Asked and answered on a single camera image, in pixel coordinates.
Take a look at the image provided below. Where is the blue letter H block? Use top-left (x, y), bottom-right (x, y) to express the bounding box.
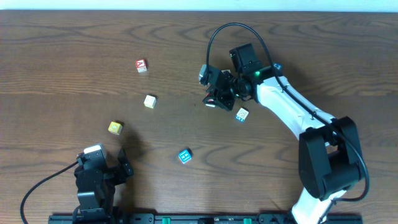
top-left (178, 149), bottom-right (192, 164)

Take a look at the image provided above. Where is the white block blue edge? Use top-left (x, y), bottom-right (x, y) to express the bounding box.
top-left (235, 108), bottom-right (249, 122)

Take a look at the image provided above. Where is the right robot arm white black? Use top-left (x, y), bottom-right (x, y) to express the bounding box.
top-left (198, 44), bottom-right (369, 223)

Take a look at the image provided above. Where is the yellow block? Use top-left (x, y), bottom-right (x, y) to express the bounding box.
top-left (108, 121), bottom-right (123, 135)

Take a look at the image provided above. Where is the red letter A block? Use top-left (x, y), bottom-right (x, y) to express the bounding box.
top-left (135, 59), bottom-right (147, 73)

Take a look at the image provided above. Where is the red letter I block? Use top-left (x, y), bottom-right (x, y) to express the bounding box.
top-left (203, 93), bottom-right (216, 108)

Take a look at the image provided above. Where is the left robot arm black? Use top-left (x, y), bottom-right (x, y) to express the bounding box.
top-left (73, 149), bottom-right (134, 223)

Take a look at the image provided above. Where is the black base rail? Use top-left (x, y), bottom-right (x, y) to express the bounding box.
top-left (48, 213), bottom-right (363, 224)

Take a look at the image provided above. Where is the cream plain block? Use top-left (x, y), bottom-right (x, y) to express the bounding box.
top-left (144, 95), bottom-right (157, 109)

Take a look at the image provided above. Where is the blue number 2 block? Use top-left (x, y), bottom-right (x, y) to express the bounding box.
top-left (273, 63), bottom-right (282, 70)

